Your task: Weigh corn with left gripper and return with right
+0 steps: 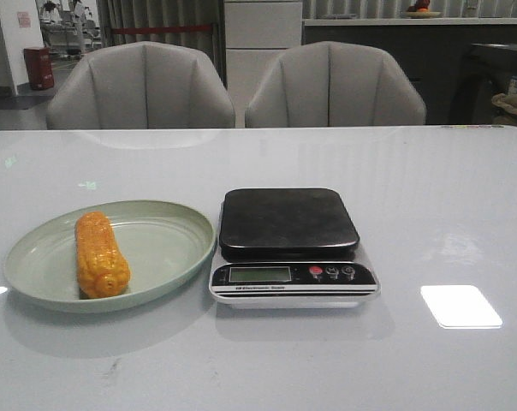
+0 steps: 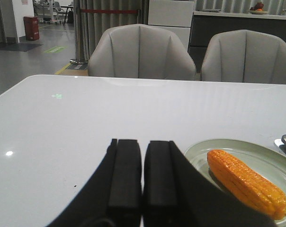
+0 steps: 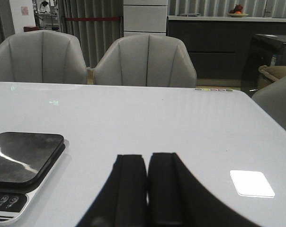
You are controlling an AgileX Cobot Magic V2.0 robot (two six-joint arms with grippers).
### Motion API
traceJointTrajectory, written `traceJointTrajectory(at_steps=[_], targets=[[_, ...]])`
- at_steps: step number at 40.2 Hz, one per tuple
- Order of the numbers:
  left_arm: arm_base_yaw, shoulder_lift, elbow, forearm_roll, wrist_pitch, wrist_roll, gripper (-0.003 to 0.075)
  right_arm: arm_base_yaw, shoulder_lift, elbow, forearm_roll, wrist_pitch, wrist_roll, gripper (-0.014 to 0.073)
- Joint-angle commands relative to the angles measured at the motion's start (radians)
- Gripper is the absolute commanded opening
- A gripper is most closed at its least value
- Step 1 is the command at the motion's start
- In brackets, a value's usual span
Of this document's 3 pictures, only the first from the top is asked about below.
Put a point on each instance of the white drawer cabinet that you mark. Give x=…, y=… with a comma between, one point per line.
x=255, y=32

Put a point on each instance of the light green oval plate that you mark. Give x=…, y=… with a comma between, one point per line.
x=165, y=244

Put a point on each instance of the orange corn cob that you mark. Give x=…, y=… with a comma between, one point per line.
x=102, y=270

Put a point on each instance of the dark side table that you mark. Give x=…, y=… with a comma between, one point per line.
x=485, y=71

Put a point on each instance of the right grey upholstered chair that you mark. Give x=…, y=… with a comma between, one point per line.
x=333, y=84

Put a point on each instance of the pink wall notice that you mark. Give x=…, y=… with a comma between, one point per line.
x=24, y=19

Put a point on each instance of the grey upholstered chair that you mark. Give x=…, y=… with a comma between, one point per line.
x=333, y=84
x=139, y=86

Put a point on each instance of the tan cushion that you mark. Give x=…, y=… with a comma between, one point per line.
x=506, y=109

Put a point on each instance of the coloured sticker strip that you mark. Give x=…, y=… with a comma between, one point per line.
x=472, y=126

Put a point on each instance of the dark sideboard counter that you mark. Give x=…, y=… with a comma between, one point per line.
x=428, y=50

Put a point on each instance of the fruit bowl on counter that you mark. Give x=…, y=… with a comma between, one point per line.
x=420, y=9

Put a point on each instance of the red barrier tape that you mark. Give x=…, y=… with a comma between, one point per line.
x=162, y=30

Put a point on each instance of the red trash bin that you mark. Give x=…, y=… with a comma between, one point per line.
x=39, y=70

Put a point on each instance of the digital kitchen scale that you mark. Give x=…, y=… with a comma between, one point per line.
x=290, y=248

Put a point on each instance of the left grey upholstered chair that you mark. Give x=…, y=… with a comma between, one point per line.
x=139, y=86

